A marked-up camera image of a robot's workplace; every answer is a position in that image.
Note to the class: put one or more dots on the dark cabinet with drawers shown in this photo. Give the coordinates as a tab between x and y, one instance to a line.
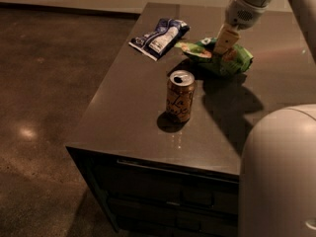
159	199

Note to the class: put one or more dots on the green rice chip bag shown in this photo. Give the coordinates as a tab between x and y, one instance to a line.
236	60

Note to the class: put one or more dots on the orange LaCroix soda can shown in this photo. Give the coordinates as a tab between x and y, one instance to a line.
180	91

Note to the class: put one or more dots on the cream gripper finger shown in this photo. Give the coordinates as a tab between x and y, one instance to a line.
226	38

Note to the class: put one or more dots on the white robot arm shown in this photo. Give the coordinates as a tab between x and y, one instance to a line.
277	187

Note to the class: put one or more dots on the blue chip bag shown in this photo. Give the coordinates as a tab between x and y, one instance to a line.
165	35

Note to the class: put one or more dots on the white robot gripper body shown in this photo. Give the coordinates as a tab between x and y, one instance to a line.
241	14

